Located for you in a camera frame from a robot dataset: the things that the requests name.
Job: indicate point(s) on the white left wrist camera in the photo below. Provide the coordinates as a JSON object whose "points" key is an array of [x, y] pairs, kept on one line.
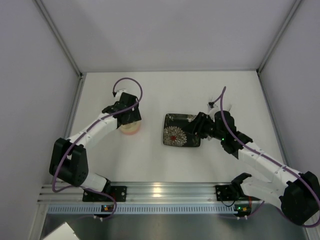
{"points": [[118, 93]]}

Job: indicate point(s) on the left aluminium frame post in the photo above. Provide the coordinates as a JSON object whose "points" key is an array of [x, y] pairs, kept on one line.
{"points": [[57, 35]]}

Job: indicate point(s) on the aluminium mounting rail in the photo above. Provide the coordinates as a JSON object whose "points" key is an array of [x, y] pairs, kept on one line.
{"points": [[142, 193]]}

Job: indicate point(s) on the grey slotted cable duct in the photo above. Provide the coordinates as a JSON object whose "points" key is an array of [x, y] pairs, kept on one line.
{"points": [[145, 209]]}

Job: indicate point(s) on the cream round lunch bowl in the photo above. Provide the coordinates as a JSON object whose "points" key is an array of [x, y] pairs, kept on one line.
{"points": [[130, 130]]}

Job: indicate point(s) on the black floral rectangular plate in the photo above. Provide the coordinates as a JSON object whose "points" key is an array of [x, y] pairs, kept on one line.
{"points": [[173, 134]]}

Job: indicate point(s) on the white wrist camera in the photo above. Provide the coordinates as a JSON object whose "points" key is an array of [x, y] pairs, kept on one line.
{"points": [[118, 93], [212, 109]]}

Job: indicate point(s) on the small circuit board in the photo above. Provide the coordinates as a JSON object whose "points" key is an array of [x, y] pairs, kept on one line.
{"points": [[107, 208], [242, 210]]}

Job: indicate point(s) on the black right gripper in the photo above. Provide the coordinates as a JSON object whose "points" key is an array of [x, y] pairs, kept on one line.
{"points": [[199, 124]]}

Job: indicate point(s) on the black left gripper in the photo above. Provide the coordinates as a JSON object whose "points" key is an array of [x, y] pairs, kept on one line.
{"points": [[130, 118]]}

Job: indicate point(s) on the left small circuit board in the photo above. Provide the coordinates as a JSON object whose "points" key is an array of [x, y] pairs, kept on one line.
{"points": [[107, 208]]}

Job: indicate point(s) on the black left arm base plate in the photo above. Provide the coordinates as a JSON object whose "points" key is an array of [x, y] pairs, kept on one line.
{"points": [[118, 193]]}

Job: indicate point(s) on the cream round lunch box lid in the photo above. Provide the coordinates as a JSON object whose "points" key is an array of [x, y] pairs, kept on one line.
{"points": [[134, 124]]}

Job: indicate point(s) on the stainless steel tongs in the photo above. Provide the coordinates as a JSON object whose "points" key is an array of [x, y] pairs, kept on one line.
{"points": [[227, 107]]}

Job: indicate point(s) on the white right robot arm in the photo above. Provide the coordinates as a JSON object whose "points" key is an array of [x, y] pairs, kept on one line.
{"points": [[295, 194]]}

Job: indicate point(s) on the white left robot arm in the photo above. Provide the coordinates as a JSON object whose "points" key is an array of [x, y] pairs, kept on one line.
{"points": [[69, 160]]}

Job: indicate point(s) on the white box corner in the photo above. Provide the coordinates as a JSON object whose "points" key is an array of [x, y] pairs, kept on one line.
{"points": [[63, 232]]}

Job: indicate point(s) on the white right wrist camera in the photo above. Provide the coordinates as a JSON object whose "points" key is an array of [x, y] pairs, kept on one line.
{"points": [[212, 109]]}

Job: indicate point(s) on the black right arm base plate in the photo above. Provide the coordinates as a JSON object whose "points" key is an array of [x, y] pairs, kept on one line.
{"points": [[229, 192]]}

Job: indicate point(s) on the right small circuit board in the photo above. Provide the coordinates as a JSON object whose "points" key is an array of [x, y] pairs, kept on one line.
{"points": [[242, 210]]}

